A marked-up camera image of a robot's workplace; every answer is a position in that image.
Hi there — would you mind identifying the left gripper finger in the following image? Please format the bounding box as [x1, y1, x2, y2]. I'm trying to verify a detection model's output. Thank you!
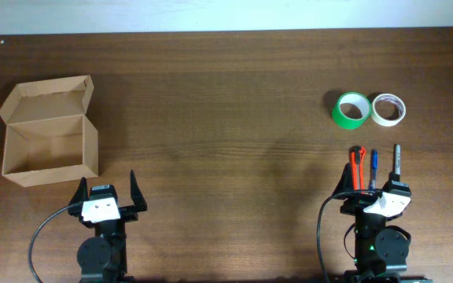
[130, 170, 147, 209]
[71, 177, 88, 204]

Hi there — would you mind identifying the blue ballpoint pen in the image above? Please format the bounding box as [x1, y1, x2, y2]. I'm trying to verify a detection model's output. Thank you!
[370, 149, 378, 189]

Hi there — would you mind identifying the orange utility knife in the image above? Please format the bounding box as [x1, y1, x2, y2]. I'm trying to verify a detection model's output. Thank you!
[349, 145, 366, 191]

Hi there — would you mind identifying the brown cardboard box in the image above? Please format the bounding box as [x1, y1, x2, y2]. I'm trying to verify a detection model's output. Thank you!
[0, 75, 99, 187]

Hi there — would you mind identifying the white masking tape roll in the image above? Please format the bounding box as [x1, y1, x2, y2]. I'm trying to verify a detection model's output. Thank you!
[369, 93, 407, 127]

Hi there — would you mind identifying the green tape roll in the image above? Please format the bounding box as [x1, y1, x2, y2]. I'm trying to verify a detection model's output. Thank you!
[331, 92, 371, 130]

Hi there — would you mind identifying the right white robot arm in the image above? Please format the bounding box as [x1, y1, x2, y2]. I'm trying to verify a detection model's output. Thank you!
[332, 164, 430, 283]

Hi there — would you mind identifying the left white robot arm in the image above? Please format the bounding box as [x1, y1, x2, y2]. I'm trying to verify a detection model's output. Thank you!
[68, 171, 148, 282]

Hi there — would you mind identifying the black permanent marker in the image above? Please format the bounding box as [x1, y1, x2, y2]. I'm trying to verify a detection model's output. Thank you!
[393, 144, 401, 175]

